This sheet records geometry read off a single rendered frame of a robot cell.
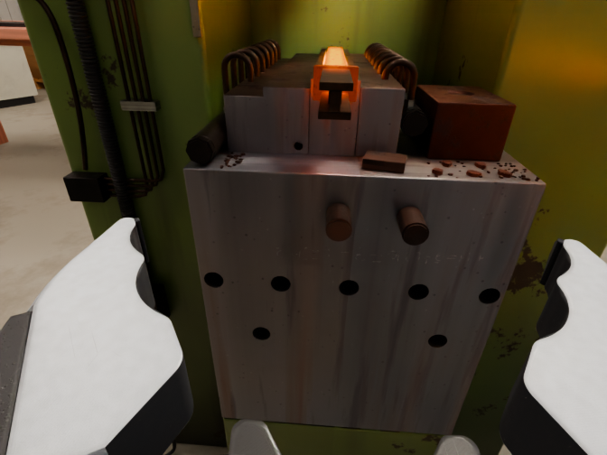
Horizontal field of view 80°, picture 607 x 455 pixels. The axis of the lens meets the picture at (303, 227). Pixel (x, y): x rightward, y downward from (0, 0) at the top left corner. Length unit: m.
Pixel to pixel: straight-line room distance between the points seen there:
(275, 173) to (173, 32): 0.29
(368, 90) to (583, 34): 0.32
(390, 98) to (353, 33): 0.48
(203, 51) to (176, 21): 0.05
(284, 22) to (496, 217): 0.64
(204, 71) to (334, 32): 0.39
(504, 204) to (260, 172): 0.26
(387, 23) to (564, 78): 0.40
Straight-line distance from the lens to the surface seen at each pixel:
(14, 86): 6.06
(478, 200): 0.43
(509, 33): 0.61
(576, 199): 0.73
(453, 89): 0.53
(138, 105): 0.62
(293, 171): 0.39
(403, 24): 0.91
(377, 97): 0.43
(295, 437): 0.72
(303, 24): 0.90
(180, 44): 0.60
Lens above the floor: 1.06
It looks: 30 degrees down
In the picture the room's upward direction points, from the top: 1 degrees clockwise
